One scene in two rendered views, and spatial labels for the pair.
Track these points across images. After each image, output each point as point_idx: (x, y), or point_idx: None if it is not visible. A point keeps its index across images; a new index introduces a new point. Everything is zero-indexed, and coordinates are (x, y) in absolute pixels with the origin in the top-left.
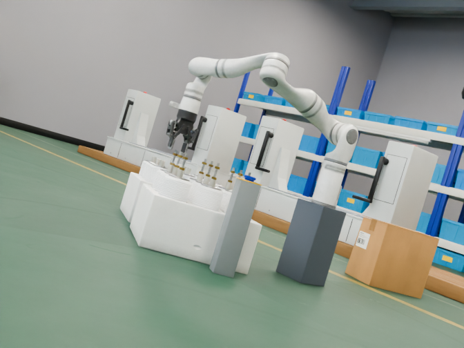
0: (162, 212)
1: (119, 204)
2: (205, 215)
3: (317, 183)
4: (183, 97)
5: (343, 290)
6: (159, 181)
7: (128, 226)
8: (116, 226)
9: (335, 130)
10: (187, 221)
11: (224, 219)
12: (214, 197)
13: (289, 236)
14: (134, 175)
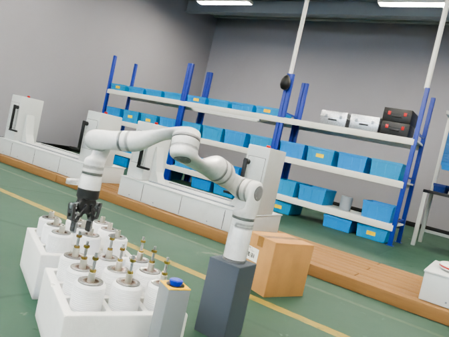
0: (76, 331)
1: (18, 254)
2: (126, 321)
3: (228, 241)
4: (81, 174)
5: (255, 329)
6: (65, 279)
7: (33, 315)
8: (19, 326)
9: (242, 188)
10: (107, 333)
11: (150, 327)
12: (133, 296)
13: (205, 295)
14: (33, 239)
